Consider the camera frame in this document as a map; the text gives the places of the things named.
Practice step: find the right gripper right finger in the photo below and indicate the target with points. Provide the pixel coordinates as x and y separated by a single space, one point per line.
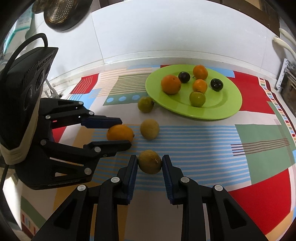
209 213

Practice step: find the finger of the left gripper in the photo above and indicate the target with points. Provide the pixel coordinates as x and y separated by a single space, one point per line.
107 148
101 122

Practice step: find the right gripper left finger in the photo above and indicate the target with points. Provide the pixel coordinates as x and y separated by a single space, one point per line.
72 219

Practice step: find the large orange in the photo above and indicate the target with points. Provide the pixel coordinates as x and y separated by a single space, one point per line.
120 133
171 84

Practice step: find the tan round fruit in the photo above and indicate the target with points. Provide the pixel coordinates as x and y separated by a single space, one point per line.
149 129
149 162

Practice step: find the green fruit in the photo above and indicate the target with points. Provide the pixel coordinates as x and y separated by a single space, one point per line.
145 104

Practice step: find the dark plum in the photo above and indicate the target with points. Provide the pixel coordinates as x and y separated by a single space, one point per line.
216 84
184 77

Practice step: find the yellow-green fruit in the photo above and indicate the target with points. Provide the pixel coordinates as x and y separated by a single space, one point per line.
197 99

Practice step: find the small orange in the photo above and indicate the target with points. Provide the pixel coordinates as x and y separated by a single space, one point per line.
200 85

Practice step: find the small orange mandarin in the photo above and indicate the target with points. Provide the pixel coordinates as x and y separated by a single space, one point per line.
200 72

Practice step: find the colourful patterned table mat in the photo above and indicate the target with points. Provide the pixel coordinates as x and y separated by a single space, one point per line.
251 154

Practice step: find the black frying pan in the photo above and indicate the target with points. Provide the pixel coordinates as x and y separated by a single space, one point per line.
63 15

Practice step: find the green plate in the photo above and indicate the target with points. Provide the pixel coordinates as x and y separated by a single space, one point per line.
221 99

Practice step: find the green white carton box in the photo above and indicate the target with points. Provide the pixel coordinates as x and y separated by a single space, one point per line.
17 34

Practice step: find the small brass saucepan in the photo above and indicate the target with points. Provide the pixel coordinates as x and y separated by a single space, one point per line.
39 6

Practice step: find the black camera box left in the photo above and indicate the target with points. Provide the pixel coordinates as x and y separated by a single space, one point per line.
20 90

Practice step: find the cream handled pan lower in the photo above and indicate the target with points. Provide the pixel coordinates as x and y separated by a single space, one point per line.
285 45

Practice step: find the cream handled pan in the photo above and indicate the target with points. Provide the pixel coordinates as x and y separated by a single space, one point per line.
285 45
287 35

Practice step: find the cream handled pan upper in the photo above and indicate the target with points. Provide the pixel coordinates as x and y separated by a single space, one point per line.
287 35

